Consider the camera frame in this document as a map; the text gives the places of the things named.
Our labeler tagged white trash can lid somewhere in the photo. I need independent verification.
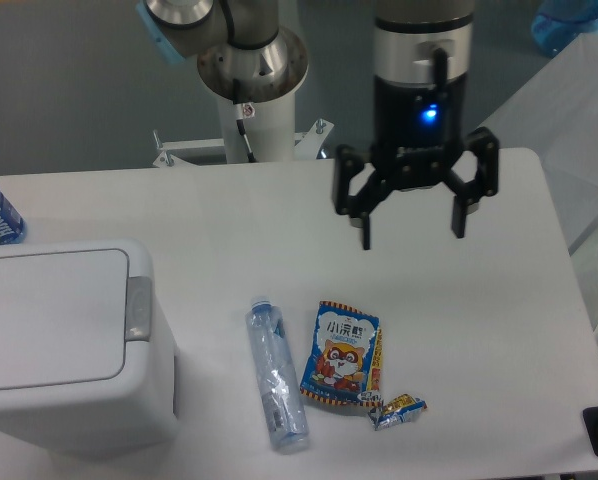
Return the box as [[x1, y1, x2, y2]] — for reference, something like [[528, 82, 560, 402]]
[[0, 250, 128, 390]]

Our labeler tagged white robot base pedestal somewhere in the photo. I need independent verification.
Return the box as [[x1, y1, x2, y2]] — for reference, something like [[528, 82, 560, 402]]
[[153, 92, 334, 168]]

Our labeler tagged blue plastic bag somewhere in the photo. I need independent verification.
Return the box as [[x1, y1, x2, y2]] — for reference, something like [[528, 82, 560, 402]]
[[530, 1, 598, 58]]

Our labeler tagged blue snack bag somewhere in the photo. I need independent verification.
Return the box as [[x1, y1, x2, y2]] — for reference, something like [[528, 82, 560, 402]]
[[300, 301, 383, 409]]

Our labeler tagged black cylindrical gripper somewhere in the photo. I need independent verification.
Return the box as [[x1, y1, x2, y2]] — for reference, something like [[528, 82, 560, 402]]
[[332, 74, 500, 250]]

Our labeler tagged grey lid push button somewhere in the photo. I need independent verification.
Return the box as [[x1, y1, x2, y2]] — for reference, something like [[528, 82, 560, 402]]
[[124, 276, 153, 342]]

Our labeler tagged small crumpled candy wrapper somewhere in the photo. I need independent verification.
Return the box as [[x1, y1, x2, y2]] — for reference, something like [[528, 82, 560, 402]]
[[367, 393, 427, 431]]

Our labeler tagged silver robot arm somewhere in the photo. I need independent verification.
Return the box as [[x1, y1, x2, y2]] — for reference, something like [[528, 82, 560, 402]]
[[136, 1, 499, 246]]

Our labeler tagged crushed clear plastic bottle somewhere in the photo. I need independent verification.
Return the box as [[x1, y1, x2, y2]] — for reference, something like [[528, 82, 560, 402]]
[[245, 296, 309, 454]]

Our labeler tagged white trash can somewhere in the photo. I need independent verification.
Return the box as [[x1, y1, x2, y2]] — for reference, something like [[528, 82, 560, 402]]
[[0, 239, 178, 454]]

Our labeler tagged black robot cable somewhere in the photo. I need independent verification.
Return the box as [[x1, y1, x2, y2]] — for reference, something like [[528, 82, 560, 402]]
[[220, 0, 258, 164]]

